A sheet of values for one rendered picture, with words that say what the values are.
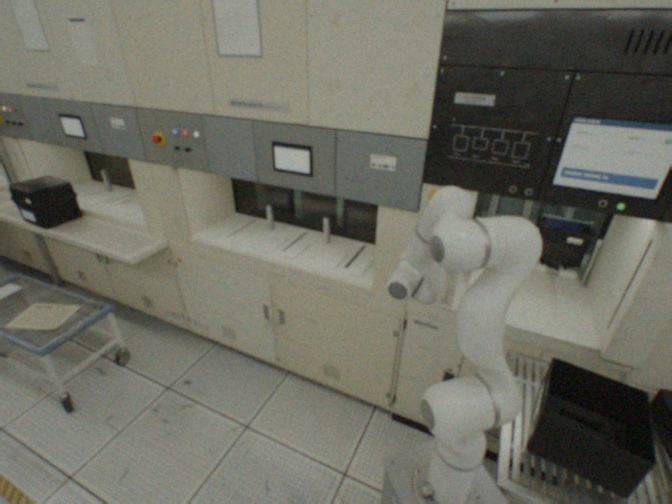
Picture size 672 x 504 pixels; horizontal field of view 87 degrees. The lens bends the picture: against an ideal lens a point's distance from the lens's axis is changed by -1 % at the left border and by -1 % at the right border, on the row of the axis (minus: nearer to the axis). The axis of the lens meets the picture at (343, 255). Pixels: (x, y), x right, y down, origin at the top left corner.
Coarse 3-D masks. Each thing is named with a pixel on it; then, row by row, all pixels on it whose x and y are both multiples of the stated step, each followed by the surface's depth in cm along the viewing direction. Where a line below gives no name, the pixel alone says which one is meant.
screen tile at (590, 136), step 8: (576, 128) 109; (576, 136) 110; (584, 136) 109; (592, 136) 108; (600, 136) 107; (600, 144) 108; (608, 144) 107; (616, 144) 106; (568, 152) 112; (576, 152) 111; (584, 152) 111; (592, 152) 110; (608, 152) 108; (568, 160) 113; (576, 160) 112; (584, 160) 111; (592, 160) 111; (600, 160) 110; (608, 160) 109; (608, 168) 110
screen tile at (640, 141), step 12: (624, 144) 105; (636, 144) 104; (648, 144) 103; (660, 144) 102; (624, 156) 107; (660, 156) 103; (624, 168) 108; (636, 168) 107; (648, 168) 106; (660, 168) 104
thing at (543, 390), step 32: (544, 384) 120; (576, 384) 123; (608, 384) 117; (544, 416) 104; (576, 416) 120; (608, 416) 122; (640, 416) 110; (544, 448) 108; (576, 448) 102; (608, 448) 97; (640, 448) 103; (608, 480) 101; (640, 480) 96
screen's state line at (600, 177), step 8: (568, 168) 114; (560, 176) 116; (568, 176) 115; (576, 176) 114; (584, 176) 113; (592, 176) 112; (600, 176) 112; (608, 176) 111; (616, 176) 110; (624, 176) 109; (632, 176) 108; (640, 176) 107; (616, 184) 111; (624, 184) 110; (632, 184) 109; (640, 184) 108; (648, 184) 107; (656, 184) 106
